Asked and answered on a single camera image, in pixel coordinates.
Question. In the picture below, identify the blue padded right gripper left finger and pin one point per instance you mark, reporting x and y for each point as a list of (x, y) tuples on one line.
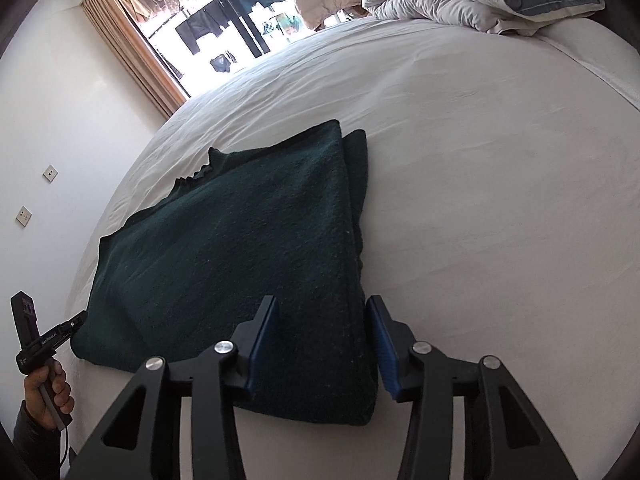
[(139, 435)]

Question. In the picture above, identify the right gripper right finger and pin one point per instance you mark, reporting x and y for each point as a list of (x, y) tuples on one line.
[(505, 437)]

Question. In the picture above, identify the dark green knit sweater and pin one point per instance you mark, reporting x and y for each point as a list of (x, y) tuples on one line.
[(281, 221)]

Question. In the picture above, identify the left forearm dark sleeve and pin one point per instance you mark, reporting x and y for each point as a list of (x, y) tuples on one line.
[(33, 452)]

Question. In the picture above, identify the left hand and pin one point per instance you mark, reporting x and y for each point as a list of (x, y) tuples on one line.
[(48, 396)]

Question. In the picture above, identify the white bed sheet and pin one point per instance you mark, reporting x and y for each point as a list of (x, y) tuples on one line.
[(502, 214)]

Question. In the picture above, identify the beige curtain left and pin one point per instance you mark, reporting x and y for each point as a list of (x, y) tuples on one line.
[(114, 26)]

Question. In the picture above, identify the black framed window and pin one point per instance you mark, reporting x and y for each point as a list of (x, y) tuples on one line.
[(203, 43)]

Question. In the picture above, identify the white pillow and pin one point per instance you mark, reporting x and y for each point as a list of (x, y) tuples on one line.
[(600, 51)]

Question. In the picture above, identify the white wall socket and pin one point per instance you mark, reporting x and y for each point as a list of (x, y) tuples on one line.
[(23, 216), (50, 173)]

